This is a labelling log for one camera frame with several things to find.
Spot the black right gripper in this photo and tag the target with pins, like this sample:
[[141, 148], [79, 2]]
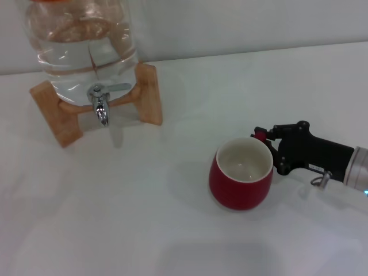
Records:
[[310, 152]]

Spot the red ceramic cup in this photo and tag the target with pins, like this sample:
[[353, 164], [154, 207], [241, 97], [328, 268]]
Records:
[[235, 192]]

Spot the chrome faucet with lever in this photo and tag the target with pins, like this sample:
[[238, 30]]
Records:
[[100, 110]]

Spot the wooden dispenser stand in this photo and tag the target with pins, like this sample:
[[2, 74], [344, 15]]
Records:
[[64, 120]]

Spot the clear glass water dispenser jar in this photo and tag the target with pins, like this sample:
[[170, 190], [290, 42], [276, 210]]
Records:
[[72, 57]]

